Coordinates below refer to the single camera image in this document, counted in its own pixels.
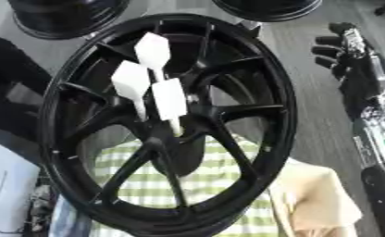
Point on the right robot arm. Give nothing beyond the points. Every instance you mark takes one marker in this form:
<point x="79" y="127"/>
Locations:
<point x="382" y="129"/>

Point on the white flat board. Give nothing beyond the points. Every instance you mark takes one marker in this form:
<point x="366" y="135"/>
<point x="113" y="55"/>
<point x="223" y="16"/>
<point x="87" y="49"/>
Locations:
<point x="9" y="185"/>

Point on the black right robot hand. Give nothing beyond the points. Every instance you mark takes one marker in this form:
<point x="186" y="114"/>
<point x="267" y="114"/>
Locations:
<point x="358" y="80"/>

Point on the black spoked wheel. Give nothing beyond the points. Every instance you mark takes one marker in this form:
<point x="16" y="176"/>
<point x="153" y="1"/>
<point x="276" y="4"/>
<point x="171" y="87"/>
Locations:
<point x="239" y="92"/>

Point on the white pin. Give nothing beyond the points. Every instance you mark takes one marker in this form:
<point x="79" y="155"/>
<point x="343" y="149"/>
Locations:
<point x="130" y="80"/>
<point x="170" y="98"/>
<point x="152" y="51"/>

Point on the beige cardboard piece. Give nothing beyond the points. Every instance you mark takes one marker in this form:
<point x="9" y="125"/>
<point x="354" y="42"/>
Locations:
<point x="314" y="197"/>

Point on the black round wheel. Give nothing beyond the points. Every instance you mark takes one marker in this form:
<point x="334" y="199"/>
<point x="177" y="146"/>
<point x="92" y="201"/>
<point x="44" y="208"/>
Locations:
<point x="66" y="15"/>
<point x="266" y="9"/>

